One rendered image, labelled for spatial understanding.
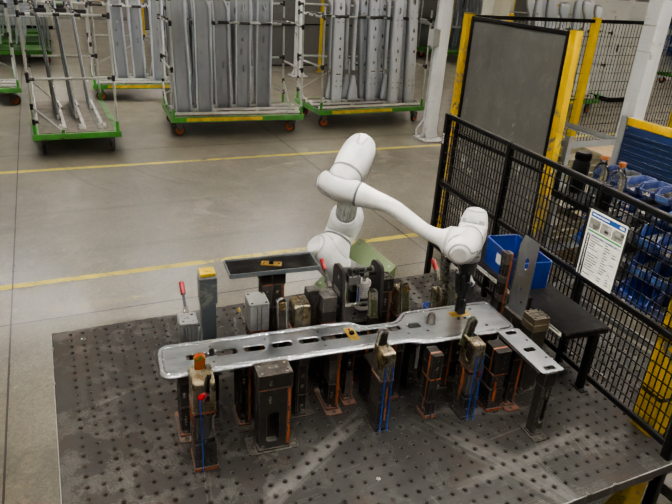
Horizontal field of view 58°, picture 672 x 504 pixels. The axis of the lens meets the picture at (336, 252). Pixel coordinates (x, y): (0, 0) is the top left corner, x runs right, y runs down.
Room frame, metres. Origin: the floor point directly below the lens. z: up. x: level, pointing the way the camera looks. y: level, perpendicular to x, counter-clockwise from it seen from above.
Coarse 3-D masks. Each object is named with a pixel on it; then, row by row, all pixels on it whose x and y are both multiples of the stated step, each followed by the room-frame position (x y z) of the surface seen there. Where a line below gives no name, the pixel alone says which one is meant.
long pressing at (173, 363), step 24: (408, 312) 2.17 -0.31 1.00; (480, 312) 2.22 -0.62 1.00; (240, 336) 1.91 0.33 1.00; (264, 336) 1.93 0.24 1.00; (288, 336) 1.94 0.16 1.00; (312, 336) 1.95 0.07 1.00; (360, 336) 1.98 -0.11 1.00; (408, 336) 2.00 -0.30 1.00; (432, 336) 2.01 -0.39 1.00; (456, 336) 2.03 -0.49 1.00; (168, 360) 1.74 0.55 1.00; (192, 360) 1.75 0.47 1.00; (216, 360) 1.76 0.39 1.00; (240, 360) 1.77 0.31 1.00; (264, 360) 1.78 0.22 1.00; (288, 360) 1.80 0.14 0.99
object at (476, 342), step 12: (468, 348) 1.93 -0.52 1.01; (480, 348) 1.90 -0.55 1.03; (468, 360) 1.92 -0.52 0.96; (480, 360) 1.90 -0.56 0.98; (468, 372) 1.91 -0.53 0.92; (456, 384) 1.96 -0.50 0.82; (468, 384) 1.92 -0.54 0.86; (456, 396) 1.95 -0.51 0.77; (468, 396) 1.91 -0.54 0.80; (456, 408) 1.93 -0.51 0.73; (468, 408) 1.90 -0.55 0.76; (456, 420) 1.89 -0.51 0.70
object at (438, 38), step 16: (448, 0) 9.08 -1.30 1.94; (448, 16) 9.09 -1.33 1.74; (432, 32) 9.06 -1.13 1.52; (448, 32) 9.11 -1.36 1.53; (432, 48) 9.15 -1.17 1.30; (432, 64) 9.15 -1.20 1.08; (432, 80) 9.10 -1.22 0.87; (432, 96) 9.06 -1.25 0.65; (432, 112) 9.07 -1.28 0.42; (416, 128) 9.10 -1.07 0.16; (432, 128) 9.08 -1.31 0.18
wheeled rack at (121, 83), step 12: (84, 0) 10.16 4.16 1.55; (144, 36) 11.37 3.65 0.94; (144, 48) 11.36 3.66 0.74; (96, 84) 10.18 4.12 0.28; (108, 84) 10.25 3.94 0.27; (120, 84) 10.31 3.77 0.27; (132, 84) 10.38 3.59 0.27; (144, 84) 10.45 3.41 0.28; (156, 84) 10.53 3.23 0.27; (168, 84) 10.61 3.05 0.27
